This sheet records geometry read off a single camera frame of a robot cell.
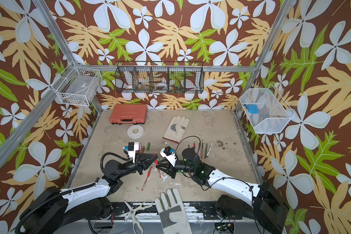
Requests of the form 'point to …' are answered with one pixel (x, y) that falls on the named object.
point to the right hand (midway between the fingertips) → (157, 165)
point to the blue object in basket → (253, 108)
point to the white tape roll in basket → (161, 84)
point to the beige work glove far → (176, 128)
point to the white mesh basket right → (266, 110)
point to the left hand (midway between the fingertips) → (155, 155)
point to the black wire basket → (159, 77)
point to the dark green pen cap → (148, 146)
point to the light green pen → (188, 146)
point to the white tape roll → (135, 131)
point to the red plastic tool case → (129, 114)
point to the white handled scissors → (137, 227)
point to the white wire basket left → (78, 86)
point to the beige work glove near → (173, 218)
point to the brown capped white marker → (208, 151)
